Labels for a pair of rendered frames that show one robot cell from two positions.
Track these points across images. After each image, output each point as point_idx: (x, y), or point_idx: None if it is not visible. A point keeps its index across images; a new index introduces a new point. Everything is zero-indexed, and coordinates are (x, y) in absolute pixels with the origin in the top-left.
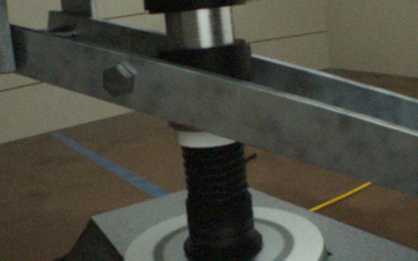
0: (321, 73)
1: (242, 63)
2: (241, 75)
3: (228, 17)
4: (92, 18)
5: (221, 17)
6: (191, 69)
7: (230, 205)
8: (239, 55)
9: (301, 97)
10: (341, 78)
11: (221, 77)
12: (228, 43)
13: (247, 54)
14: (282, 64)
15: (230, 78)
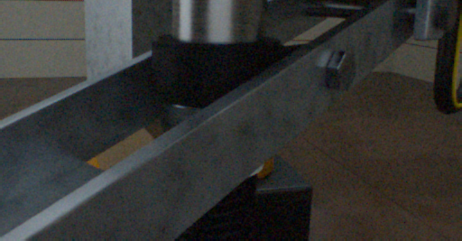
0: (152, 142)
1: (158, 67)
2: (156, 83)
3: (181, 2)
4: None
5: (175, 0)
6: (146, 52)
7: (176, 240)
8: (156, 56)
9: (35, 107)
10: (120, 163)
11: (119, 66)
12: (177, 38)
13: (166, 59)
14: (207, 106)
15: (113, 69)
